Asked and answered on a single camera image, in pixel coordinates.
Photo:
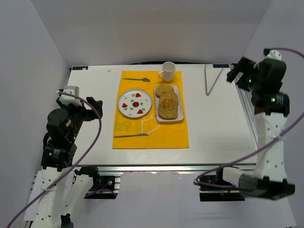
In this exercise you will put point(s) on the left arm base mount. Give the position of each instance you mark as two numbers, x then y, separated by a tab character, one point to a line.
103	185

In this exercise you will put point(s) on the table logo sticker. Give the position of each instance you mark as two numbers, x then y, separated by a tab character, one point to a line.
221	65
79	68

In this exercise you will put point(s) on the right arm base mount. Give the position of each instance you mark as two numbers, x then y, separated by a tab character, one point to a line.
213	188

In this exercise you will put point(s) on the yellow cloth placemat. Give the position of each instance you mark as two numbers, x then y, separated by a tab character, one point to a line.
173	135

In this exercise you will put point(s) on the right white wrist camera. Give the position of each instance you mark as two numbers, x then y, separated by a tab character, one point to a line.
269	54

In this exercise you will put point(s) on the aluminium table frame rail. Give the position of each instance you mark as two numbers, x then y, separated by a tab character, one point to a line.
188	168

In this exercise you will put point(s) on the round watermelon pattern plate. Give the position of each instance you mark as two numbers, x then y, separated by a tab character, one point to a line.
134	103

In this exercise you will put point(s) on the white rectangular tray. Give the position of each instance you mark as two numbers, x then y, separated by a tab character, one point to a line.
180	113

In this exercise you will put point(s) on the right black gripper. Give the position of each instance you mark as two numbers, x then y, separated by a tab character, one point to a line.
239	71

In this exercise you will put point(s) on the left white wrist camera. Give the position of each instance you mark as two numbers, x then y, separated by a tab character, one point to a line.
70	100

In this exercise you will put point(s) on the right table logo sticker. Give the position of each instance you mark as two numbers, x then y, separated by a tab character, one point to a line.
221	65

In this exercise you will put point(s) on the bread slice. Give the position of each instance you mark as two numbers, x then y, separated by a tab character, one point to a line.
168	111
168	96
167	103

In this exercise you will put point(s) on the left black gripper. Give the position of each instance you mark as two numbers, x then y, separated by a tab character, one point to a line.
89	110

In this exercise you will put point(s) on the bread slice nearest mug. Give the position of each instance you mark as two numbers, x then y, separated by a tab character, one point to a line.
163	88

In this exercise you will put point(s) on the teal plastic knife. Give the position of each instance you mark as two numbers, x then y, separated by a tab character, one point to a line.
132	135

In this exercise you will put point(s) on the teal plastic fork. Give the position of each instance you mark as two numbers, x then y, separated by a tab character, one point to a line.
138	79

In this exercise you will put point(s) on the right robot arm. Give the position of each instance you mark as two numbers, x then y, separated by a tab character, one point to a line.
271	109

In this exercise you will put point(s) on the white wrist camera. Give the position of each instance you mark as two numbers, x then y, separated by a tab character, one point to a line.
70	100
269	54

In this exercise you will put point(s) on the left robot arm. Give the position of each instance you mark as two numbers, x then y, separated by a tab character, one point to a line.
55	210

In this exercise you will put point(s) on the left table logo sticker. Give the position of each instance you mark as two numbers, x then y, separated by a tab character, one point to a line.
79	68

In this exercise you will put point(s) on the metal serving tongs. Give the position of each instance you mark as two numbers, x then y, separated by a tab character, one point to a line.
208	89

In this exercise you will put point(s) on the white ceramic mug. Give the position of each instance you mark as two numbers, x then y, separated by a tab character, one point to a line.
167	72

